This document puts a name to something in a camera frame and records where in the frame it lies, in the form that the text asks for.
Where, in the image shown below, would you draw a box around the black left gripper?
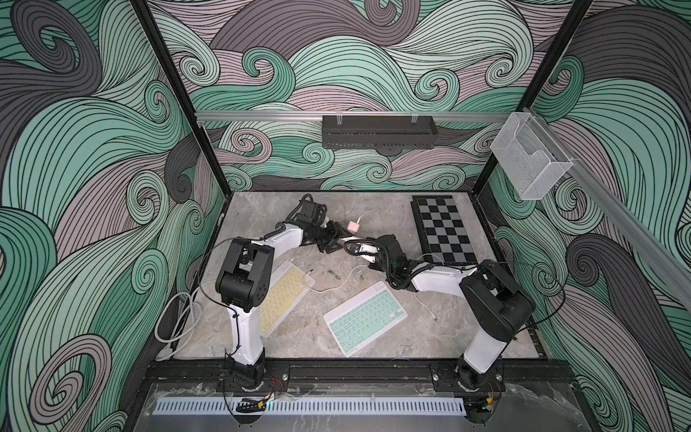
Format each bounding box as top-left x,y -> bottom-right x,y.
310,221 -> 351,255

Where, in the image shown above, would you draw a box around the white green-keyboard cable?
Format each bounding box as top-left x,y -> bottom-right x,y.
412,293 -> 439,320

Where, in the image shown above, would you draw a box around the white power strip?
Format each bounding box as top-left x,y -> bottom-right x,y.
357,253 -> 379,268

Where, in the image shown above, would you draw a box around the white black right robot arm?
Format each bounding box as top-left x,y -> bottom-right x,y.
357,235 -> 536,391

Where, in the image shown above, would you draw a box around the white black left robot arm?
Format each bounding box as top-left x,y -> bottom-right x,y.
214,194 -> 354,389

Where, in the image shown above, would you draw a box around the pink charger left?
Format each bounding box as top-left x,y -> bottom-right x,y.
347,221 -> 360,234

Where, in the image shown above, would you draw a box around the black white chessboard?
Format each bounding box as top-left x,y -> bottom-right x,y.
411,195 -> 478,266

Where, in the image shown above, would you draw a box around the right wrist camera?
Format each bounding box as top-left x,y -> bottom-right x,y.
343,239 -> 388,264

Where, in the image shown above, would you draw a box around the yellow wireless keyboard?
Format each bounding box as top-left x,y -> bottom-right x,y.
259,261 -> 315,338

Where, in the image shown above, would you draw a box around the green wireless keyboard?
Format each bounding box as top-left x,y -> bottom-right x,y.
323,282 -> 408,357

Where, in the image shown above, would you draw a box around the clear acrylic wall holder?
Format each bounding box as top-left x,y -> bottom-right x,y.
491,111 -> 573,201

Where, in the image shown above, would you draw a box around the white power strip cord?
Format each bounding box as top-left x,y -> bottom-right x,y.
155,277 -> 217,362

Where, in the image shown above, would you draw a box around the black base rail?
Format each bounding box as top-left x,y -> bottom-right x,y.
145,358 -> 574,390

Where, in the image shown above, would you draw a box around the white slotted cable duct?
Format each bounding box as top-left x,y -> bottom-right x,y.
152,397 -> 466,417

